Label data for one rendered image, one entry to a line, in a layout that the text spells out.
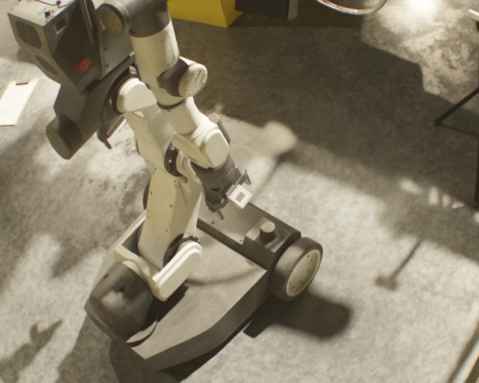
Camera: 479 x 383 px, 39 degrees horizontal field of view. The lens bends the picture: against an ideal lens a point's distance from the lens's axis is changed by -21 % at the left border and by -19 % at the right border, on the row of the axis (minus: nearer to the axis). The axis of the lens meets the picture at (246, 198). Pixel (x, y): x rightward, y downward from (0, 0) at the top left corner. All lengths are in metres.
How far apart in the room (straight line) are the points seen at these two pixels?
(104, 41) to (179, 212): 0.79
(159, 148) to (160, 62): 0.52
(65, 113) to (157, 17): 0.41
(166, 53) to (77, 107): 0.30
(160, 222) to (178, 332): 0.33
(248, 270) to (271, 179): 0.50
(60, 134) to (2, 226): 1.34
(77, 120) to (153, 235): 0.66
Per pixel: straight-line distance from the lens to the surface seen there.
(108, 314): 2.20
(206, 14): 3.44
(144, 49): 1.51
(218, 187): 1.90
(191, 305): 2.33
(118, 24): 1.40
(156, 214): 2.23
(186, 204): 2.21
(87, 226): 2.83
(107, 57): 1.63
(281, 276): 2.34
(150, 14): 1.44
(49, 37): 1.48
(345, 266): 2.54
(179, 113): 1.67
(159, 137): 1.99
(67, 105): 1.76
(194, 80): 1.60
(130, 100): 1.78
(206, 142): 1.74
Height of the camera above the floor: 2.13
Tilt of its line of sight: 51 degrees down
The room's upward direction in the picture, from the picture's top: 13 degrees counter-clockwise
